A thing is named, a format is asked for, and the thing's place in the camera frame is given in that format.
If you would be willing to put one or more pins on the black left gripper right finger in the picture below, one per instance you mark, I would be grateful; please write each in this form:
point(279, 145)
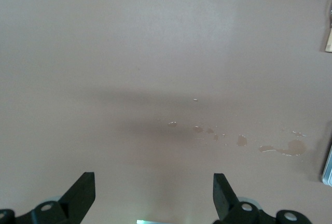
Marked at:
point(228, 208)

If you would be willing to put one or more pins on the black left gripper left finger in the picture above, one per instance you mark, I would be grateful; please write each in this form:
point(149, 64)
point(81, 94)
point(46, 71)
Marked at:
point(75, 203)

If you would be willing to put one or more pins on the brown liquid spill puddle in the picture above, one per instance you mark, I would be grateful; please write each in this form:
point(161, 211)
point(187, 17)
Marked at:
point(297, 146)

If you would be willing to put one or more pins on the silver digital kitchen scale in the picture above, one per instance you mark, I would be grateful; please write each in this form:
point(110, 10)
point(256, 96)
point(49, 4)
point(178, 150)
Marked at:
point(329, 167)

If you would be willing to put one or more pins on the wooden cutting board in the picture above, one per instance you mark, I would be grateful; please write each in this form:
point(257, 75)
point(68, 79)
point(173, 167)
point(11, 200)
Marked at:
point(329, 45)

